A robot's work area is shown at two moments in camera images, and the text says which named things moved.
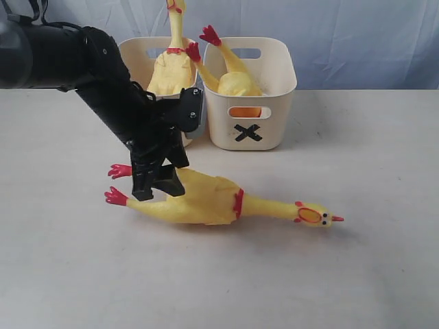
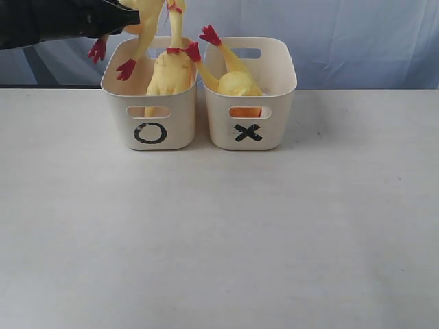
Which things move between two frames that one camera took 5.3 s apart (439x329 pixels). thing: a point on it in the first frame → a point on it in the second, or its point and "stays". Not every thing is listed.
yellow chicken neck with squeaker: x=245 y=112 stays
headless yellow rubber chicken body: x=235 y=81 stays
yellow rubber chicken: x=209 y=199 → x=151 y=11
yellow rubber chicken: x=172 y=71 stays
